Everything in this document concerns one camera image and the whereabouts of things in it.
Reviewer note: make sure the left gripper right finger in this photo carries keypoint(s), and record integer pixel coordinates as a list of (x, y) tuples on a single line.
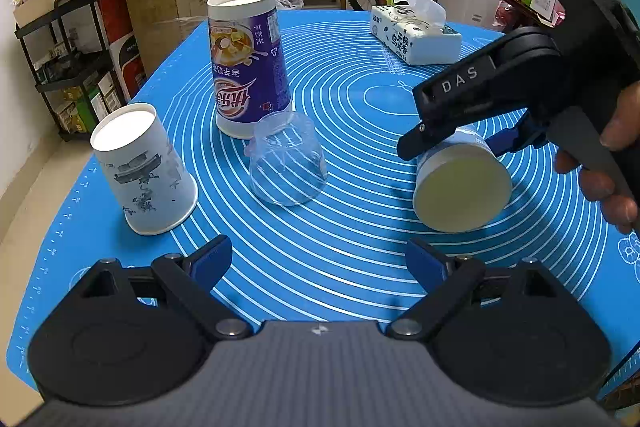
[(448, 282)]

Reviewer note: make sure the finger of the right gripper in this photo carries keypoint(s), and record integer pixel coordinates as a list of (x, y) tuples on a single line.
[(527, 132), (416, 141)]

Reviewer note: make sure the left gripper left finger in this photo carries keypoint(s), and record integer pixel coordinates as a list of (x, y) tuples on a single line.
[(188, 283)]

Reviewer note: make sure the blue white paper cup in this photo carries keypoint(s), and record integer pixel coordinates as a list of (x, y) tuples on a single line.
[(460, 184)]

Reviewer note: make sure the white ink-print paper cup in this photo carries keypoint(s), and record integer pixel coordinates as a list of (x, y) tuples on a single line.
[(143, 169)]

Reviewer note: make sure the clear plastic cup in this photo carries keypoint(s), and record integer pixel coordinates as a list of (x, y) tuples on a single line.
[(287, 163)]

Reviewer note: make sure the tall purple paper cup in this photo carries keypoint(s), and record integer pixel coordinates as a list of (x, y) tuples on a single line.
[(248, 64)]

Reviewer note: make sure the person's right hand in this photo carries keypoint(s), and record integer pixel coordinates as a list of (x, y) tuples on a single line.
[(601, 139)]

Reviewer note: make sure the white tissue pack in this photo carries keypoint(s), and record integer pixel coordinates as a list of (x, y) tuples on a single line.
[(416, 31)]

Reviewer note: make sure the black metal shelf rack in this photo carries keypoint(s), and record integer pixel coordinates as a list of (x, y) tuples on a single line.
[(73, 84)]

